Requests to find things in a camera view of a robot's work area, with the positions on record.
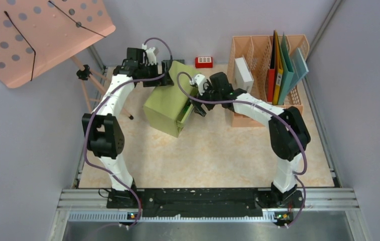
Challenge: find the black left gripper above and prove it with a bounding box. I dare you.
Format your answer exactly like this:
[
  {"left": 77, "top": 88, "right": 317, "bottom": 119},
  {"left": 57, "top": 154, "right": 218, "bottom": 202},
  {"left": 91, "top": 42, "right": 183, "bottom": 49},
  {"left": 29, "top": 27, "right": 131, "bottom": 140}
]
[{"left": 139, "top": 61, "right": 174, "bottom": 87}]

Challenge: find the white paper booklet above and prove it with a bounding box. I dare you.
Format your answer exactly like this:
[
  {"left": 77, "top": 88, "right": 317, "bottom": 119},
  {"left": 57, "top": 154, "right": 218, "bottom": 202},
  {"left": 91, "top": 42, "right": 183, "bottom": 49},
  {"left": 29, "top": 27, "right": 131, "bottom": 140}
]
[{"left": 234, "top": 57, "right": 254, "bottom": 93}]

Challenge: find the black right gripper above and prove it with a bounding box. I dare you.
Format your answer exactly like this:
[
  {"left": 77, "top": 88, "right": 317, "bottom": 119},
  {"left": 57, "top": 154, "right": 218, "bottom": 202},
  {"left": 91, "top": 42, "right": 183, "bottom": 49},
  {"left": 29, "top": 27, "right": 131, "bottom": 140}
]
[{"left": 190, "top": 80, "right": 221, "bottom": 117}]

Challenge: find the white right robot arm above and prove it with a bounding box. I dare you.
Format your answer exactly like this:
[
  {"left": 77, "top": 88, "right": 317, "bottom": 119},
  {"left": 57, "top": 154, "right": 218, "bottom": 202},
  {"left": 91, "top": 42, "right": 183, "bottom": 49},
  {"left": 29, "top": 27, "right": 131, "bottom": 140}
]
[{"left": 189, "top": 72, "right": 311, "bottom": 207}]

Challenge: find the green metal drawer cabinet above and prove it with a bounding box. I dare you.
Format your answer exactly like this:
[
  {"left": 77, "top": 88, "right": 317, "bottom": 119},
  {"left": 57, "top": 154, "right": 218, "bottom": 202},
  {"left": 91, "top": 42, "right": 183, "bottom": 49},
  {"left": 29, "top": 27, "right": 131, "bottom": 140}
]
[{"left": 143, "top": 61, "right": 200, "bottom": 138}]

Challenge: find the red folder in organizer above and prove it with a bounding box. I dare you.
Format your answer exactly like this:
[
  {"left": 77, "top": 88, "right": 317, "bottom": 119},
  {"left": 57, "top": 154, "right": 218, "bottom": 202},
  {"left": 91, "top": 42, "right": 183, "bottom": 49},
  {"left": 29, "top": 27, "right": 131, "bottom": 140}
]
[{"left": 266, "top": 30, "right": 277, "bottom": 103}]

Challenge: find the black green highlighter marker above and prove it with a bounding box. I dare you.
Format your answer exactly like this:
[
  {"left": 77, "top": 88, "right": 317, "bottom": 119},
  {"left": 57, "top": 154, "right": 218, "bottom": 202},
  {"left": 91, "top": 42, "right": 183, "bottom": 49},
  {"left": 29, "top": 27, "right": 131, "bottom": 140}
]
[{"left": 183, "top": 104, "right": 191, "bottom": 113}]

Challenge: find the beige plastic file organizer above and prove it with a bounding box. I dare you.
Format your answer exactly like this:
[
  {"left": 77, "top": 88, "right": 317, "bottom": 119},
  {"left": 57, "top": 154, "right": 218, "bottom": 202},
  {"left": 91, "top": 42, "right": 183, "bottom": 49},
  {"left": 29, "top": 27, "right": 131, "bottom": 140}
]
[{"left": 226, "top": 34, "right": 310, "bottom": 128}]

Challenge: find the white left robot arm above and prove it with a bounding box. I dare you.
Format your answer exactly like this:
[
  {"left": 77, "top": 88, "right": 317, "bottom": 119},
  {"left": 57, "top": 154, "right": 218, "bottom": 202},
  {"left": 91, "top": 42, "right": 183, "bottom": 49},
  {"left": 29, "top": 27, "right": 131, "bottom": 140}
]
[{"left": 82, "top": 45, "right": 174, "bottom": 208}]

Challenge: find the light blue hardcover book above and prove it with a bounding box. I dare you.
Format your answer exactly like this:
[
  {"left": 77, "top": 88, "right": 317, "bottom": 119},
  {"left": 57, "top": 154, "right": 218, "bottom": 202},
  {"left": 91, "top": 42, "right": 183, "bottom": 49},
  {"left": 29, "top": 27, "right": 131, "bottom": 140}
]
[{"left": 288, "top": 48, "right": 309, "bottom": 93}]

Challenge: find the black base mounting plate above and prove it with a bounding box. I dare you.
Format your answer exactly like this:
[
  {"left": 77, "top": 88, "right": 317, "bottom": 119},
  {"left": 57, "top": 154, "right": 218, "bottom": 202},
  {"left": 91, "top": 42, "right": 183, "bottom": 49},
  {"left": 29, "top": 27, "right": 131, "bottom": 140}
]
[{"left": 106, "top": 188, "right": 303, "bottom": 218}]

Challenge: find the red small box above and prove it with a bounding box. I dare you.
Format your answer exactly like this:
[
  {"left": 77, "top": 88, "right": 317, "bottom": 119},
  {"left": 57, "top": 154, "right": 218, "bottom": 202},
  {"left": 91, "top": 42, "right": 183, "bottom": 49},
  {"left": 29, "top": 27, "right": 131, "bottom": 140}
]
[{"left": 194, "top": 56, "right": 214, "bottom": 69}]

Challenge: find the yellow plastic clip folder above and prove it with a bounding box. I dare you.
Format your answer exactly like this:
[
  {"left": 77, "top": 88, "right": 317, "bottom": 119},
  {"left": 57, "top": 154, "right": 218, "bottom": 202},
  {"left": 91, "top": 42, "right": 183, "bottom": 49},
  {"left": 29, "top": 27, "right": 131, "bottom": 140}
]
[{"left": 273, "top": 30, "right": 283, "bottom": 105}]

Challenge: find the teal plastic folder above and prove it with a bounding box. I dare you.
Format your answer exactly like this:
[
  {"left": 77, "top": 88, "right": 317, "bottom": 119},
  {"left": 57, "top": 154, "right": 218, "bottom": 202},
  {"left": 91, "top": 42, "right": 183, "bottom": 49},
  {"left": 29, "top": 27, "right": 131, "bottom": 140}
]
[{"left": 278, "top": 34, "right": 294, "bottom": 105}]

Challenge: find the pink music stand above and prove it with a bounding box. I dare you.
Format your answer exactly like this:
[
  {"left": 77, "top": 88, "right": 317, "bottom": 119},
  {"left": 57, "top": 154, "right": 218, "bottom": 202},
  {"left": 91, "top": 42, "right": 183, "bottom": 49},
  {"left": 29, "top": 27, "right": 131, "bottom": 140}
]
[{"left": 0, "top": 0, "right": 135, "bottom": 121}]

